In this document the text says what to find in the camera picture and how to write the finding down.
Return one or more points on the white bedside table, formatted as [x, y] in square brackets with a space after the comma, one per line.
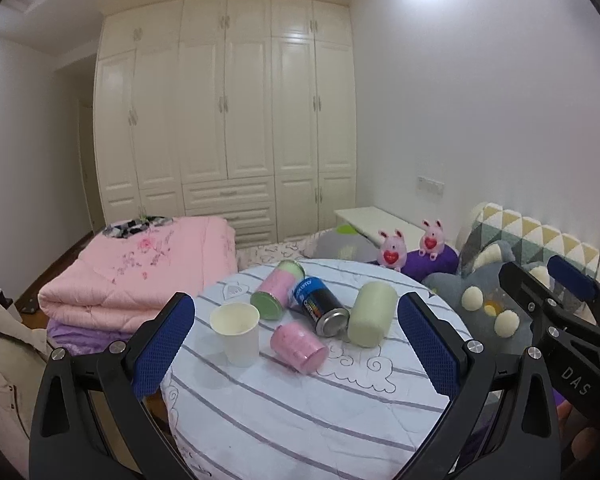
[379, 220]

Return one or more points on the light green cup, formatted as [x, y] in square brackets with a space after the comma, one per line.
[372, 320]

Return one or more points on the cream wardrobe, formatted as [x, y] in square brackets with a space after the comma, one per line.
[230, 110]

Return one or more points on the patterned bed sheet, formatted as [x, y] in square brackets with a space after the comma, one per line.
[275, 250]

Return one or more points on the grey and green pillow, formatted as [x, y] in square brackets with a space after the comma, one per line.
[337, 246]

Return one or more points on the pink plush rabbit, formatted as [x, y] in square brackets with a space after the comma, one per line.
[392, 250]
[432, 240]

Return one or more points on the person's right hand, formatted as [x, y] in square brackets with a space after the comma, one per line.
[584, 442]

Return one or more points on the round table with striped cloth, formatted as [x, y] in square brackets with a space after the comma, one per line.
[290, 415]

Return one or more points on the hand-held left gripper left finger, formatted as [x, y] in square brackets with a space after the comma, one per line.
[164, 345]

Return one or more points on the white paper cup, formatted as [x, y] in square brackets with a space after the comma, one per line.
[236, 332]

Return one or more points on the grey plush toy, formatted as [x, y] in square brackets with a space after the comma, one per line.
[447, 280]

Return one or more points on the white wall switch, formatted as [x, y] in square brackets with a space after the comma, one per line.
[429, 184]

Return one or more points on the purple pillow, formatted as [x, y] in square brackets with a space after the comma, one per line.
[445, 260]

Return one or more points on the blue drink can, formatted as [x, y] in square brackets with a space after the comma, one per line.
[320, 310]

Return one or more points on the beige jacket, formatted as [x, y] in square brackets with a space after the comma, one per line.
[2, 365]

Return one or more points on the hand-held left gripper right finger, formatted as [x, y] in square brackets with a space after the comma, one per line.
[429, 345]

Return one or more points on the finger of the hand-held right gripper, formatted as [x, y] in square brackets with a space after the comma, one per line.
[529, 290]
[572, 276]

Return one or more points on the pink folded quilt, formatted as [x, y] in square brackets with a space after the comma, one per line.
[130, 275]

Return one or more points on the purple blanket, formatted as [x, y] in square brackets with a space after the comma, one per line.
[85, 334]

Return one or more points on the dark floral cloth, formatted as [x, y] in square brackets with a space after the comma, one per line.
[132, 226]

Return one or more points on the pink cup with green rim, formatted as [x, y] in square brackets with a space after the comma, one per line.
[275, 290]

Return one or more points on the triangle pattern pillow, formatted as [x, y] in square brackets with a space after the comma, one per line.
[524, 230]

